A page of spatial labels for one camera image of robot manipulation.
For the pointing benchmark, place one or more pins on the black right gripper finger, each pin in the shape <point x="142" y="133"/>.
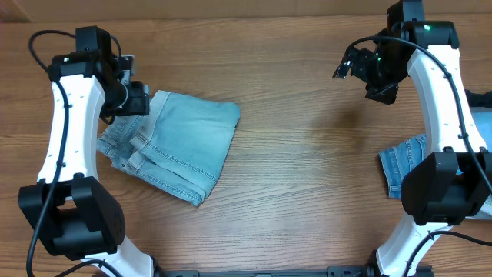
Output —
<point x="385" y="95"/>
<point x="345" y="65"/>

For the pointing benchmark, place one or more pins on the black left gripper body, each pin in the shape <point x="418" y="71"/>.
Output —
<point x="129" y="101"/>

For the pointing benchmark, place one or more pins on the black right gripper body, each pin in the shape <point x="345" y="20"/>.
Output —
<point x="383" y="92"/>

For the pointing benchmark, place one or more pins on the light blue denim shorts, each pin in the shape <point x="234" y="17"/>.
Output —
<point x="180" y="147"/>

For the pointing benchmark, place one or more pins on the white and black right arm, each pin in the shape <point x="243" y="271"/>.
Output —
<point x="454" y="179"/>

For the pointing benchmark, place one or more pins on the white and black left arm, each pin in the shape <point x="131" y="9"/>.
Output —
<point x="70" y="211"/>

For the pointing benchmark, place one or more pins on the darker blue denim shorts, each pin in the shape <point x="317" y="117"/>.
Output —
<point x="399" y="160"/>

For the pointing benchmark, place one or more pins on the black folded garment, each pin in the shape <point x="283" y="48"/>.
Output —
<point x="476" y="100"/>

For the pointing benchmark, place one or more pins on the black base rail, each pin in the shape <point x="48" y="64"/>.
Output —
<point x="250" y="273"/>

